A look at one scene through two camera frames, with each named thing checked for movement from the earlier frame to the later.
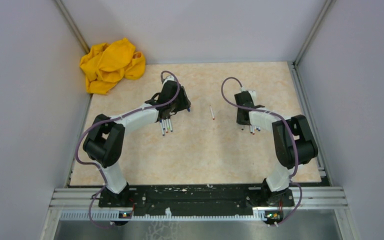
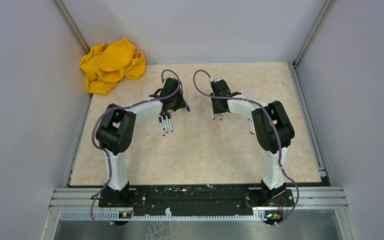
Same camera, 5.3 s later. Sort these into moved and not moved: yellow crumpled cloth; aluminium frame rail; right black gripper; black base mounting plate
Moved: right black gripper
Not moved: black base mounting plate; yellow crumpled cloth; aluminium frame rail
